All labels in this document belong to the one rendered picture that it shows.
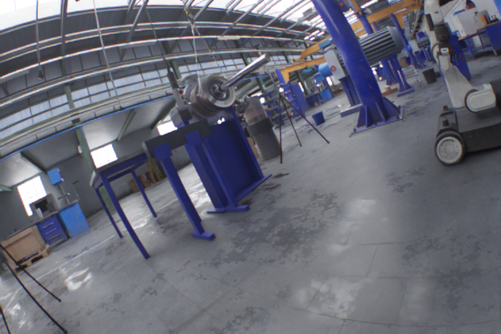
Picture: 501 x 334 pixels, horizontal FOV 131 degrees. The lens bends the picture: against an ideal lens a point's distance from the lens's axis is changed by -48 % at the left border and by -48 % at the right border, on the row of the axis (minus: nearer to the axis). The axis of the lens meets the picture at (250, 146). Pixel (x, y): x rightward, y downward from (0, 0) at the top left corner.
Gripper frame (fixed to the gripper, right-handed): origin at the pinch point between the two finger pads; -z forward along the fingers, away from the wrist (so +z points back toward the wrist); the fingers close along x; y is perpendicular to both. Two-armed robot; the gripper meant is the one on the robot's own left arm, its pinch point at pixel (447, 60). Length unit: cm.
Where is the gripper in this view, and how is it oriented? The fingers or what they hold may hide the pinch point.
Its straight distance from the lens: 136.1
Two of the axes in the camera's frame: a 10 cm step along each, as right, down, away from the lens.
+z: -2.9, -9.2, -2.5
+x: -6.1, -0.2, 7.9
